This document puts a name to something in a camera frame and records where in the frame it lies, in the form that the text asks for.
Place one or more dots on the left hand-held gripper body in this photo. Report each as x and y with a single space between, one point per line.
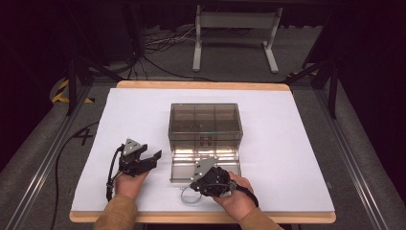
135 164

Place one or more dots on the transparent top drawer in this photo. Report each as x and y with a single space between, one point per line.
185 137

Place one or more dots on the transparent middle drawer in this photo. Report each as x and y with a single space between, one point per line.
185 144

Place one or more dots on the white table sheet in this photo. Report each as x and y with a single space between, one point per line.
127 115

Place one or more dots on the person's left hand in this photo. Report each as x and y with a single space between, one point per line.
129 187

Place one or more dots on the transparent drawer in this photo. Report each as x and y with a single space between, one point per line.
185 144
185 137
182 166

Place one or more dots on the white metal stand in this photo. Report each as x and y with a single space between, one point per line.
236 19

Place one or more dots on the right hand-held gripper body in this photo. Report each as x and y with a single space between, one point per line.
217 182

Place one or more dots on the person's right hand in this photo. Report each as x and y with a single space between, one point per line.
237 201

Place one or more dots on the transparent bottom drawer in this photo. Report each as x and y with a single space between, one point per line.
182 166

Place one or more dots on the black metal stand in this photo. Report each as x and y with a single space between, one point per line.
72 86
333 92

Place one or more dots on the transparent brown drawer box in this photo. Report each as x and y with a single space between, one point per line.
204 118

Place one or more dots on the aluminium floor rail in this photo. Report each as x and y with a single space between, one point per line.
48 159
351 159

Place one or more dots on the yellow black floor tape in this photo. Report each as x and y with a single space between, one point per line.
60 94

